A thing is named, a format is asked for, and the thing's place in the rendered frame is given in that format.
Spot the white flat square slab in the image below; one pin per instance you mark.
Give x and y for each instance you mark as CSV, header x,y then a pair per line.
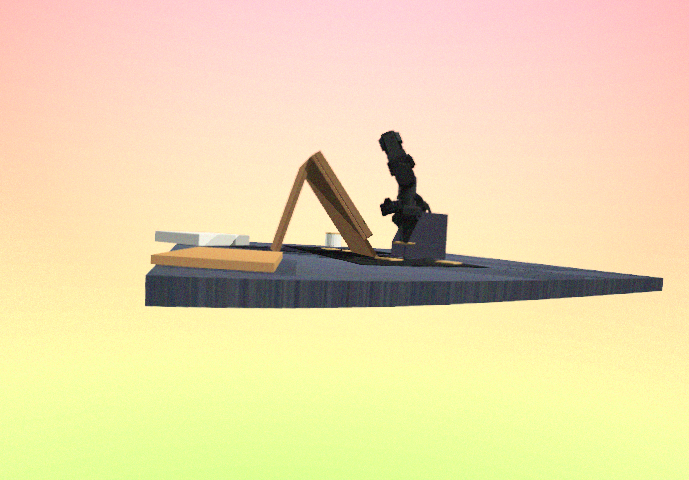
x,y
196,238

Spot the small grey cylinder with orange top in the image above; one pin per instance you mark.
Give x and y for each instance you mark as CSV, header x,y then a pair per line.
x,y
333,239

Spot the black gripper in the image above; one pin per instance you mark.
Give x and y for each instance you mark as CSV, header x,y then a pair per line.
x,y
406,220

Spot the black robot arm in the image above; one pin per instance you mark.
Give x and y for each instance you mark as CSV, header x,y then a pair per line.
x,y
400,165

